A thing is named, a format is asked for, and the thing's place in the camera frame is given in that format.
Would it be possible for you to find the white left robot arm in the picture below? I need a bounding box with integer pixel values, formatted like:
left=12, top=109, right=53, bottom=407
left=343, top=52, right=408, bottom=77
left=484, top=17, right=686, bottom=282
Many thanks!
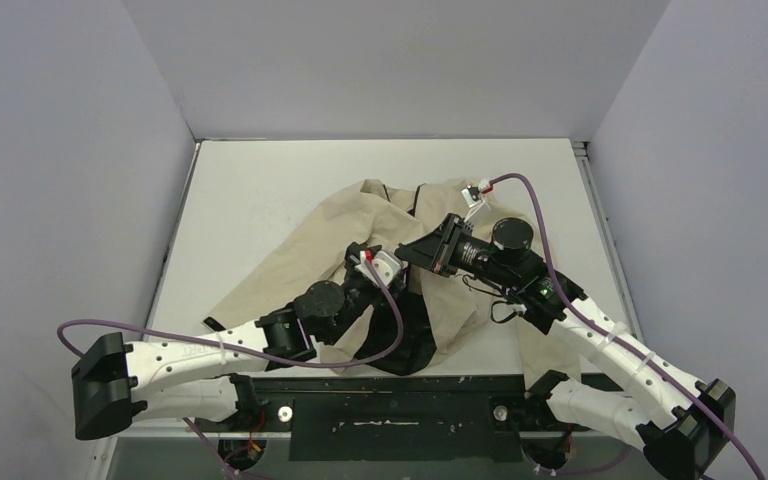
left=70, top=243, right=404, bottom=441

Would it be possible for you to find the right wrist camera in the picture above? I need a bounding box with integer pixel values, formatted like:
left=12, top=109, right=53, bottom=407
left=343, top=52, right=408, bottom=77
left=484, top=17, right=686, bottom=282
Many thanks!
left=461, top=179, right=493, bottom=225

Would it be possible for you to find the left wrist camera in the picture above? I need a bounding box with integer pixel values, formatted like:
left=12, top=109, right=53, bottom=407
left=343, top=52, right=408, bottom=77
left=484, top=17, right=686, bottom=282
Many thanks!
left=354, top=249, right=403, bottom=287

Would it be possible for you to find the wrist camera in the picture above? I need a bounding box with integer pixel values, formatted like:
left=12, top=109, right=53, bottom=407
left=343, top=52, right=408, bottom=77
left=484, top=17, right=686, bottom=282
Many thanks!
left=461, top=179, right=493, bottom=225
left=354, top=249, right=403, bottom=287

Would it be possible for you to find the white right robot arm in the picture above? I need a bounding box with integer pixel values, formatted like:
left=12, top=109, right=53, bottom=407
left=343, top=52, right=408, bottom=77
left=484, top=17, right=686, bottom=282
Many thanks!
left=396, top=214, right=736, bottom=479

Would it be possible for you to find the beige zip jacket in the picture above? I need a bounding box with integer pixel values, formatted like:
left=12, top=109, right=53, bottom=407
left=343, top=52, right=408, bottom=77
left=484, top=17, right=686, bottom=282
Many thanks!
left=204, top=181, right=584, bottom=376

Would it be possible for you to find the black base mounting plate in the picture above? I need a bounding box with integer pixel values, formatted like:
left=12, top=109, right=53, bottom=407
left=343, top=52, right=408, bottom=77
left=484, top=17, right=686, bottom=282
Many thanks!
left=191, top=374, right=624, bottom=464

